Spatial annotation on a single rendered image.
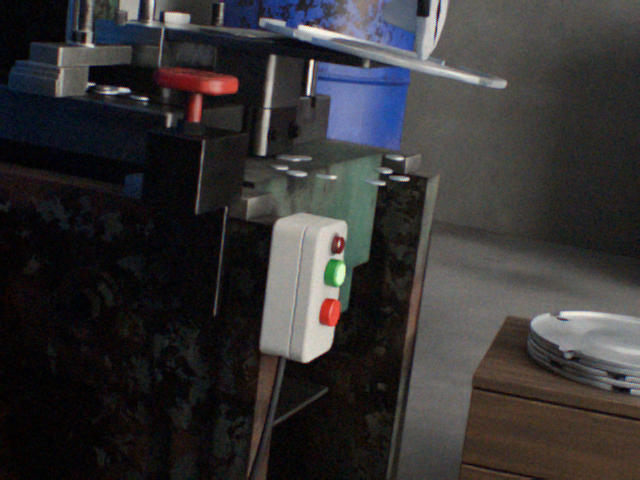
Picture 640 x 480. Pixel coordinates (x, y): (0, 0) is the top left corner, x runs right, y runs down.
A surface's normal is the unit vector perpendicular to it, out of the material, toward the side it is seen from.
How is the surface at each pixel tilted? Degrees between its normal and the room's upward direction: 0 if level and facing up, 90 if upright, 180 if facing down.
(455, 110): 90
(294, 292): 90
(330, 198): 90
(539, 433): 90
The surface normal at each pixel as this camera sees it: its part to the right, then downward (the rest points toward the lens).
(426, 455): 0.12, -0.97
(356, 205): 0.92, 0.19
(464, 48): -0.38, 0.15
